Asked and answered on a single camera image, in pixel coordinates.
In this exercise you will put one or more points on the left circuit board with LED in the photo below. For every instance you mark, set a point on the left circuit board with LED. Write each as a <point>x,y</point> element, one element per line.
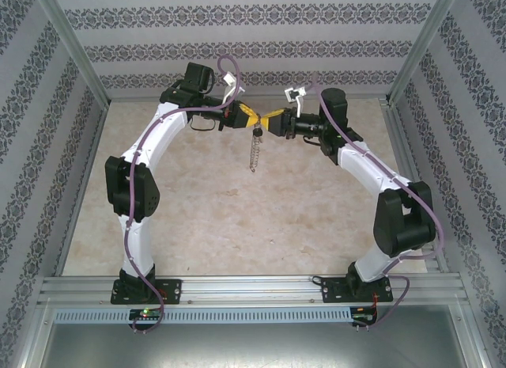
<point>146,313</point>

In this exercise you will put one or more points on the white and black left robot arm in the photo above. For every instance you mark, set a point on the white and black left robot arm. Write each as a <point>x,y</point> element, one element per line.
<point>158,134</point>

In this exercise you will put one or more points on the right circuit board with LED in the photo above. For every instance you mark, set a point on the right circuit board with LED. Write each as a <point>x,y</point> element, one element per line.
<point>363,316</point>

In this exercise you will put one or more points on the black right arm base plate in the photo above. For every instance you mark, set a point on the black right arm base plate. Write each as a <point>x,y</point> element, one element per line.
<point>332,290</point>

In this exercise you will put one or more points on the circuit board with led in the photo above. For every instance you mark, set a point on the circuit board with led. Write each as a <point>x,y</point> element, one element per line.
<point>146,313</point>
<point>363,316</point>

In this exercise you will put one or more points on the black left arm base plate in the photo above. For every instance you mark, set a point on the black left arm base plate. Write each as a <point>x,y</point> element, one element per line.
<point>172,290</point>

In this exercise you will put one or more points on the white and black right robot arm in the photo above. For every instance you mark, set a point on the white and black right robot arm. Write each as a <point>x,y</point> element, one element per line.
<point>367,166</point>

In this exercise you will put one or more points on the aluminium mounting rail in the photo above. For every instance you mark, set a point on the aluminium mounting rail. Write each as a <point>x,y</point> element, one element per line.
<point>253,290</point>

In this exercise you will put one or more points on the aluminium frame post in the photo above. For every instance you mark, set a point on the aluminium frame post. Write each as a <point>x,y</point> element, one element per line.
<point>427,39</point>
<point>67,39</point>

